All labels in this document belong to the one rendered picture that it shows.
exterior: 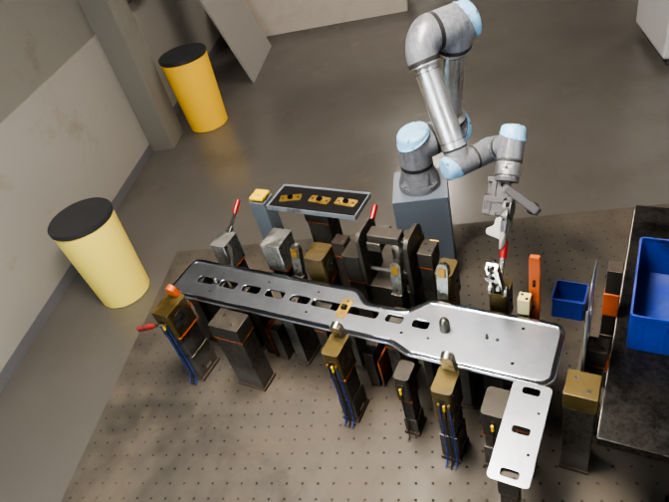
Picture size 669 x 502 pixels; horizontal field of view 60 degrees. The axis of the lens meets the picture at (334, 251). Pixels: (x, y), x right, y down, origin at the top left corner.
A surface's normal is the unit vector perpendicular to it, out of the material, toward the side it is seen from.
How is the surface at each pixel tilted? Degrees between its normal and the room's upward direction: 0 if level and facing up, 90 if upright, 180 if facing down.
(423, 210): 90
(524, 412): 0
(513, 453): 0
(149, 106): 90
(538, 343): 0
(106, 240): 93
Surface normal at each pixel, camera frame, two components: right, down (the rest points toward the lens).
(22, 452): -0.22, -0.74
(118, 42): -0.11, 0.66
